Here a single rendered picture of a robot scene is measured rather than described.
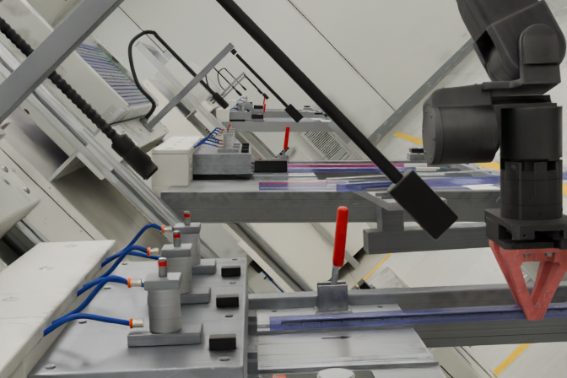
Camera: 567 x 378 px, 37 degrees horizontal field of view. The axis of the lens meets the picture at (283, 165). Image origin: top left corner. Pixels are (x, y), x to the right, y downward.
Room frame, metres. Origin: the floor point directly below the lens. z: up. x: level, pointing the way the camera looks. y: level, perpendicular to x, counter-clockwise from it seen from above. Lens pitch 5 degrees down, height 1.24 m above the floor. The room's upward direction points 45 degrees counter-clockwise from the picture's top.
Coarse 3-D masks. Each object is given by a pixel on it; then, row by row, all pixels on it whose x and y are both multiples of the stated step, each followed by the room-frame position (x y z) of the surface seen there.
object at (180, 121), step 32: (160, 64) 5.17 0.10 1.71; (160, 96) 5.21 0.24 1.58; (192, 96) 5.17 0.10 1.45; (192, 128) 5.21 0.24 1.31; (224, 128) 5.17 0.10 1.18; (256, 128) 5.20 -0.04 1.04; (320, 128) 5.19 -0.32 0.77; (224, 224) 5.23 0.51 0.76; (256, 224) 5.22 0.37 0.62; (288, 224) 5.21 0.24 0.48; (320, 224) 5.17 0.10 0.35; (352, 224) 5.20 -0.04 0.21; (256, 256) 5.22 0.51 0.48; (288, 256) 5.22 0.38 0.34; (320, 256) 5.21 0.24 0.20; (352, 256) 5.17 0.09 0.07; (288, 288) 5.22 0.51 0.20
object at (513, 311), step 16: (560, 304) 0.80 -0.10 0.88; (272, 320) 0.80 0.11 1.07; (288, 320) 0.80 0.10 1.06; (304, 320) 0.80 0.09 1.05; (320, 320) 0.80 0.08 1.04; (336, 320) 0.80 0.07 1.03; (352, 320) 0.80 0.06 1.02; (368, 320) 0.80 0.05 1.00; (384, 320) 0.79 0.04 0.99; (400, 320) 0.79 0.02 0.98; (416, 320) 0.79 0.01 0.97; (432, 320) 0.79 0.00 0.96; (448, 320) 0.79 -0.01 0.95; (464, 320) 0.79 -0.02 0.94; (480, 320) 0.79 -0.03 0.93; (496, 320) 0.79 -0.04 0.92
